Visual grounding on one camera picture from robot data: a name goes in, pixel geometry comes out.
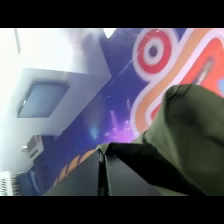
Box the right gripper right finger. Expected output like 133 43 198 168
105 152 162 197

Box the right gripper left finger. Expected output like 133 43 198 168
44 148 101 197

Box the dark green jacket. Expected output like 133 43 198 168
98 83 224 197

